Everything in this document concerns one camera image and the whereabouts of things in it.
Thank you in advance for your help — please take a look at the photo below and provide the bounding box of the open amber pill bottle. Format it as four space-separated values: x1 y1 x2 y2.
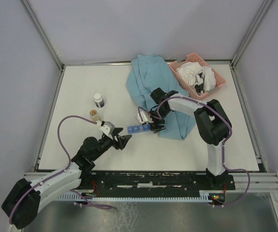
90 110 101 122

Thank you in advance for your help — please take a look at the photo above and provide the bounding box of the black object in basket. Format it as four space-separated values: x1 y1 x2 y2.
195 83 205 95

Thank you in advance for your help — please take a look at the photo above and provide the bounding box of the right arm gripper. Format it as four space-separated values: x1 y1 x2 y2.
145 107 169 133

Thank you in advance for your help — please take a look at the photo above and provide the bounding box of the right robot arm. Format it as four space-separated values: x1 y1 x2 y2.
144 88 232 189

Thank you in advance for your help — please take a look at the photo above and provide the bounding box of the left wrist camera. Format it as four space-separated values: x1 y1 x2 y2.
100 121 115 136

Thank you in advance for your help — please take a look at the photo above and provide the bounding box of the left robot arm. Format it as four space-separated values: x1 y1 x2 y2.
1 128 132 229

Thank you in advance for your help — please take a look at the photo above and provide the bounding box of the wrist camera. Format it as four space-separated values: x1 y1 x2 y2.
136 109 153 125
100 121 115 136

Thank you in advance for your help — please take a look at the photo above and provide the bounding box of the white cap pill bottle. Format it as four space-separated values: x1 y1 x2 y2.
94 93 105 108

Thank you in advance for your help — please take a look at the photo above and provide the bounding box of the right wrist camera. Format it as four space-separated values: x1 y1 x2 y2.
136 109 153 125

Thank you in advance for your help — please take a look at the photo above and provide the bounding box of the pink perforated plastic basket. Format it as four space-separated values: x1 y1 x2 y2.
169 53 226 100

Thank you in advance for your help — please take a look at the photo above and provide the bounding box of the white cable duct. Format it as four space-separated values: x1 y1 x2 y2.
56 190 214 202

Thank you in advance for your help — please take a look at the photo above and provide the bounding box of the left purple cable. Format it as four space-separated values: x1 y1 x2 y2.
8 116 118 224

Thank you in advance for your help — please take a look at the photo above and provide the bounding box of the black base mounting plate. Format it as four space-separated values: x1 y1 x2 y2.
79 171 236 193

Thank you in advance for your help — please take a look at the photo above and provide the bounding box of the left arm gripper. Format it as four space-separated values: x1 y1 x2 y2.
91 127 132 160

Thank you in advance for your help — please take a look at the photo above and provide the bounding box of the light blue cloth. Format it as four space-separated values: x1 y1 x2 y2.
126 55 195 140

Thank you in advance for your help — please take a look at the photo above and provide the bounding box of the white crumpled cloth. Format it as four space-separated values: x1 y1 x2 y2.
177 62 216 93

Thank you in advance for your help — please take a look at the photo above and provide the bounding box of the blue weekly pill organizer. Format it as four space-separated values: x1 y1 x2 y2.
127 124 151 134

